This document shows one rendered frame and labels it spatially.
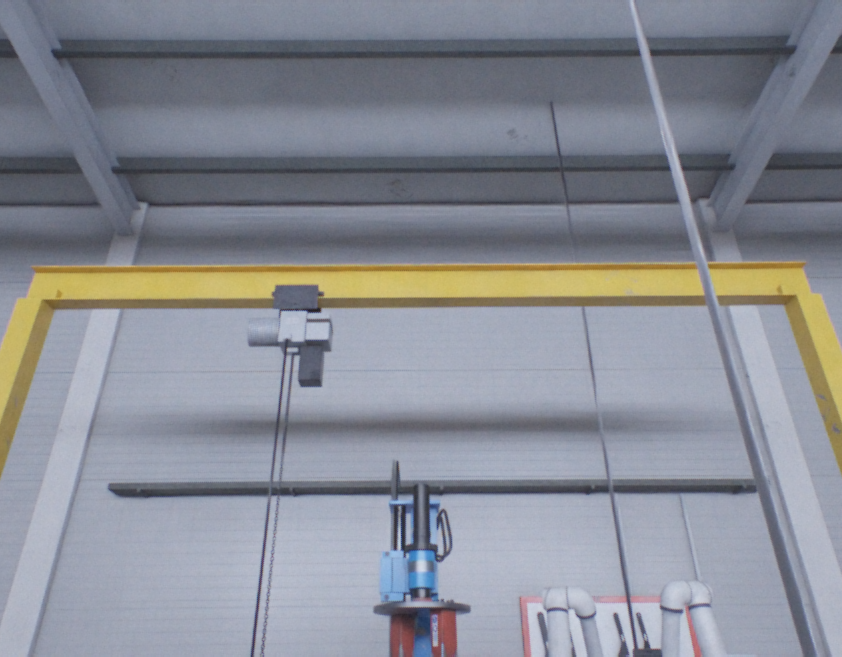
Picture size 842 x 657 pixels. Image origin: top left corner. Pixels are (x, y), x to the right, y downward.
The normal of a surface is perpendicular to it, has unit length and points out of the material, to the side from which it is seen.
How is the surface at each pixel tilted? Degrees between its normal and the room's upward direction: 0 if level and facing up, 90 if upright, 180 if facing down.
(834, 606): 90
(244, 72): 173
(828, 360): 90
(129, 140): 173
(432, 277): 90
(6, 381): 90
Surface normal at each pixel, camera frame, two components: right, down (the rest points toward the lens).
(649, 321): 0.00, -0.48
